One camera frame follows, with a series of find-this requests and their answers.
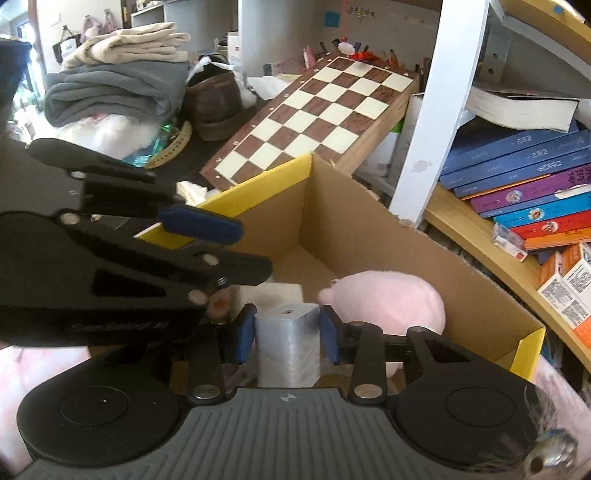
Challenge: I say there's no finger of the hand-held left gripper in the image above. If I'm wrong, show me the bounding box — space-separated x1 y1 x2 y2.
71 171 243 247
60 210 274 306

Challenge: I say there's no small white red box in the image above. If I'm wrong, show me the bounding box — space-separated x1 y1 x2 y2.
491 222 528 262

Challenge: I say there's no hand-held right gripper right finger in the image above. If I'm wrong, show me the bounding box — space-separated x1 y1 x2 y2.
318 305 488 403

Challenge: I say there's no white fluffy stuffing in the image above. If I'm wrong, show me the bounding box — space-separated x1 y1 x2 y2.
59 113 158 158

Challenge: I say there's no wooden chessboard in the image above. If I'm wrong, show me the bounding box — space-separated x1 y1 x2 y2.
199 52 421 192

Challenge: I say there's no grey folded blanket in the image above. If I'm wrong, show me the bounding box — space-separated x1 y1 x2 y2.
44 59 191 128

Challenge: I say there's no thick dark-covered book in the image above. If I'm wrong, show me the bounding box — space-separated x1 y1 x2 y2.
464 83 580 134

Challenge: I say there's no iridescent green wrap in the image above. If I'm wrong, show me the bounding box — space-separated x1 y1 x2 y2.
121 121 180 168

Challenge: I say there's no cardboard box with yellow tape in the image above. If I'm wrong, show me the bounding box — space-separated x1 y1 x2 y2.
134 153 546 384

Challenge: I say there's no silver plastic film roll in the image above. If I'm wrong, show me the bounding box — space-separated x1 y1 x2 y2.
254 302 321 388

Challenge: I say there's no pink plush toy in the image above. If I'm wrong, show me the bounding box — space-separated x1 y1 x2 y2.
316 270 447 380

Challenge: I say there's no blurred silver metal piece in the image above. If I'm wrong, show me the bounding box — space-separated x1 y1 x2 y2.
523 428 581 480

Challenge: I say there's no tall white carton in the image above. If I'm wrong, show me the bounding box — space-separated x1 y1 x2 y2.
355 93 423 188

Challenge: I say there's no white shelf post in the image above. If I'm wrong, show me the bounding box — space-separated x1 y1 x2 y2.
390 0 493 228

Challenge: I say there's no pale pink blanket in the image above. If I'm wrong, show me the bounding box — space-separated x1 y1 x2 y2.
0 344 591 478

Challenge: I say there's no white crumpled tissue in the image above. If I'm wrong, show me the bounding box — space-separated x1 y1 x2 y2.
177 181 209 207

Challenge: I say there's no hanging bag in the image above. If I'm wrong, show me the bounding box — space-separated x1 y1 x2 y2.
52 25 83 64

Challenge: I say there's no beige folded cloth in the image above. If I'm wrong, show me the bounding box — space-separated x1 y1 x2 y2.
61 21 191 70

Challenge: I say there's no orange white carton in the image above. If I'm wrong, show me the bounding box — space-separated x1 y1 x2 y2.
536 251 591 331
561 242 591 296

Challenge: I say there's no row of colourful books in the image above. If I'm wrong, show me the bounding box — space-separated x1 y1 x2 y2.
438 117 591 278

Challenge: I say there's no beige woven strap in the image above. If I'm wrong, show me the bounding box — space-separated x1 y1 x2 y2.
147 120 193 170

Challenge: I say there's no white red carton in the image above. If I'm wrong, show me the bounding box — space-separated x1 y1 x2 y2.
226 31 243 68

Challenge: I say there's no white foam block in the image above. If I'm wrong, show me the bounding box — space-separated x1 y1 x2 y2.
230 281 304 306

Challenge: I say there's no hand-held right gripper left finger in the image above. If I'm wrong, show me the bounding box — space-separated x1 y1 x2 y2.
187 302 258 406

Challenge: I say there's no red cord charm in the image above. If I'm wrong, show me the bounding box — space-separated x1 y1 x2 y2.
336 0 371 62

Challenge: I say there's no wooden bookshelf board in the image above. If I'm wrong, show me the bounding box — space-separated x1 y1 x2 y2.
425 185 591 359

